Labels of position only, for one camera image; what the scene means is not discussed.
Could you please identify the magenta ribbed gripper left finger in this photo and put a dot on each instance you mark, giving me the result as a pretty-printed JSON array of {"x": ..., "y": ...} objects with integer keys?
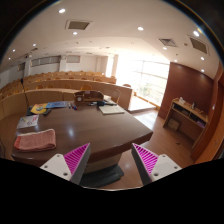
[{"x": 70, "y": 166}]

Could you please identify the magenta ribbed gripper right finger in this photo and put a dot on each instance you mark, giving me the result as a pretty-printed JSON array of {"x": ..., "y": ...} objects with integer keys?
[{"x": 151, "y": 166}]

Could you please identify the folded salmon pink towel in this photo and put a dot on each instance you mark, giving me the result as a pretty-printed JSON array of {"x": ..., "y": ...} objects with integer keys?
[{"x": 36, "y": 141}]

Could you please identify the wooden side shelf cabinet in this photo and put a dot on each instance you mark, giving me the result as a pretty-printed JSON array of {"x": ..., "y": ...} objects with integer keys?
[{"x": 186, "y": 118}]

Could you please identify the black remote control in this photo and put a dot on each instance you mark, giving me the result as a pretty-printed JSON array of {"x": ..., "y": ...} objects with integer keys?
[{"x": 47, "y": 112}]

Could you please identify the white paper sheet with print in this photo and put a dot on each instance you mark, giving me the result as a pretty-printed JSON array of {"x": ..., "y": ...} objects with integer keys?
[{"x": 28, "y": 121}]

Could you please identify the blue booklet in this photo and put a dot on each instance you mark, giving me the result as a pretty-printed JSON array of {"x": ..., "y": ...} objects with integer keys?
[{"x": 58, "y": 104}]

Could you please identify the yellow round-printed booklet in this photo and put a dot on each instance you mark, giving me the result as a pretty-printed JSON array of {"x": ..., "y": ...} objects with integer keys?
[{"x": 38, "y": 108}]

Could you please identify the wooden desktop organizer box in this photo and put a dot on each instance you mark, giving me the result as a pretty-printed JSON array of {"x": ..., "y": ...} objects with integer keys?
[{"x": 85, "y": 97}]

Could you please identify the wooden chair behind table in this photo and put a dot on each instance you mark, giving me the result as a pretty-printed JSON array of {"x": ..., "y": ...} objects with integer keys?
[{"x": 115, "y": 96}]

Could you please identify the large bright window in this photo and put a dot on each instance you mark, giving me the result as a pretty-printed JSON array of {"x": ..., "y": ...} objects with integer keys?
[{"x": 147, "y": 77}]

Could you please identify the dark table pedestal base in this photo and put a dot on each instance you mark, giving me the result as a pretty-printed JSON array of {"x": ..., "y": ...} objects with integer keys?
[{"x": 102, "y": 177}]

